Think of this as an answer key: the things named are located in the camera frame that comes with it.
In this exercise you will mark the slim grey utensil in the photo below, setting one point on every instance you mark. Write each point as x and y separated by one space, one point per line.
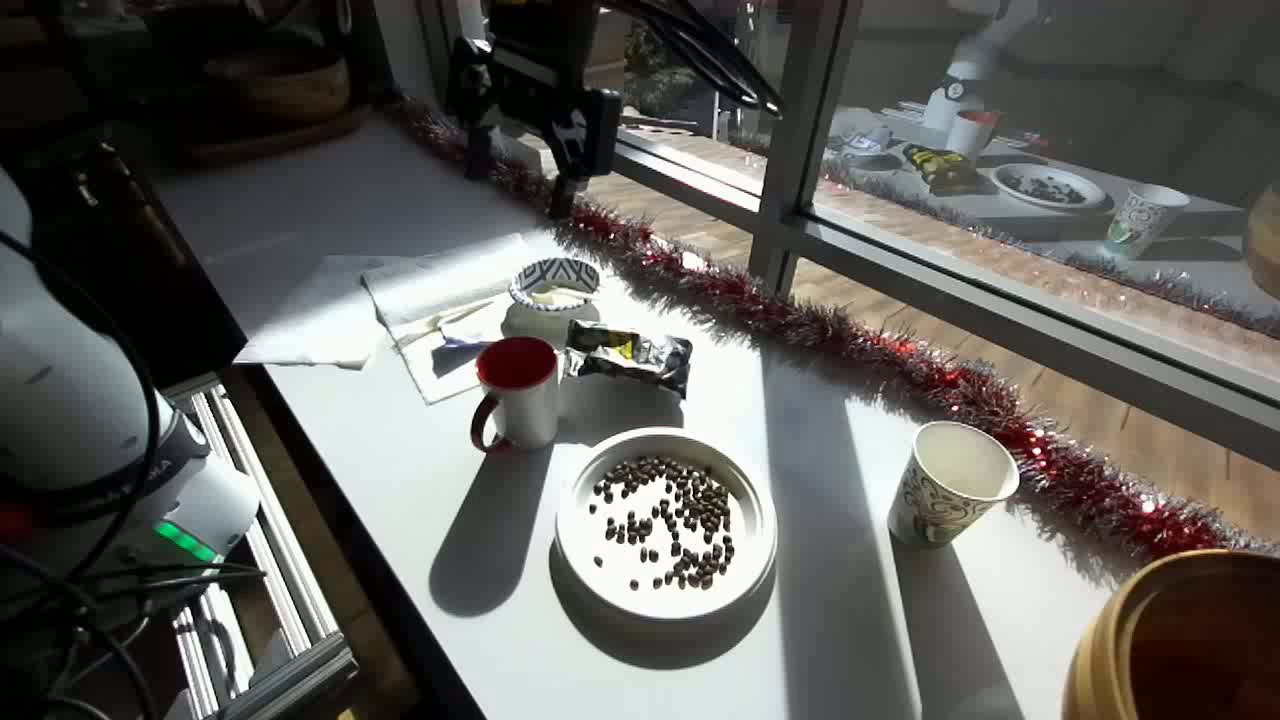
460 320

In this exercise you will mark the white paper sheet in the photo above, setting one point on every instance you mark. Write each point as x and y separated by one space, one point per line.
425 286

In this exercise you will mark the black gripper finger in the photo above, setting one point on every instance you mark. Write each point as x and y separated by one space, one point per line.
564 187
470 121

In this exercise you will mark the white mug red inside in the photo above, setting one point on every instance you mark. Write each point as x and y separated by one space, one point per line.
523 392

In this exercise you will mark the white bowl of beans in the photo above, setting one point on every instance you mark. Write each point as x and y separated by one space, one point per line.
667 595

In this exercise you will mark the patterned paper cup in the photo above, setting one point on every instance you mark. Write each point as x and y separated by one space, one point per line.
940 500

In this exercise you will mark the black popcorn snack bag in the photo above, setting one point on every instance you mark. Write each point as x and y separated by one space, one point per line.
641 357

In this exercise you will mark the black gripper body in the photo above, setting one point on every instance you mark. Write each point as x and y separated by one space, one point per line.
552 93

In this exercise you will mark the large wooden bowl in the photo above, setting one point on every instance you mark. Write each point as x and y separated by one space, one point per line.
1172 643

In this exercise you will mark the brown coffee beans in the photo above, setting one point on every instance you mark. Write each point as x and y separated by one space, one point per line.
667 522

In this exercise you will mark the woven basket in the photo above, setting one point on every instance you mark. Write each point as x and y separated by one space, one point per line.
284 93

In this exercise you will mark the small dark object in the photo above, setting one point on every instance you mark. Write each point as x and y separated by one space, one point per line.
458 357

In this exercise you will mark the red silver tinsel garland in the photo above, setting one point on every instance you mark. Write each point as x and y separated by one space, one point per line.
827 334

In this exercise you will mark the aluminium rail frame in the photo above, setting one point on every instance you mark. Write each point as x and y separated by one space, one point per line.
266 562

